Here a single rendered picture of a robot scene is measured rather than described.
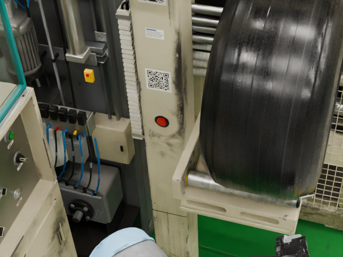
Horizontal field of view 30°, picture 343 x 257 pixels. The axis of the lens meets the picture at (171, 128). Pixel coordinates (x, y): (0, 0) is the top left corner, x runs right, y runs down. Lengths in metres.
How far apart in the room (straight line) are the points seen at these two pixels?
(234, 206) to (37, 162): 0.60
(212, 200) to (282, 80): 0.57
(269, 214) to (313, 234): 1.06
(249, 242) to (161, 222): 0.72
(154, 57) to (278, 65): 0.38
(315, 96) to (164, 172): 0.72
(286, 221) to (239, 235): 1.02
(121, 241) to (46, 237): 0.99
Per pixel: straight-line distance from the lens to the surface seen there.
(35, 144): 1.90
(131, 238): 1.05
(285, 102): 1.50
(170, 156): 1.99
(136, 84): 1.84
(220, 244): 2.90
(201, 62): 2.24
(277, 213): 1.92
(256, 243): 2.91
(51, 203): 2.01
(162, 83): 1.79
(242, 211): 1.93
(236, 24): 1.56
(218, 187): 1.91
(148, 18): 1.66
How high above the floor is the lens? 2.37
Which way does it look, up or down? 45 degrees down
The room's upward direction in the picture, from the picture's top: 4 degrees counter-clockwise
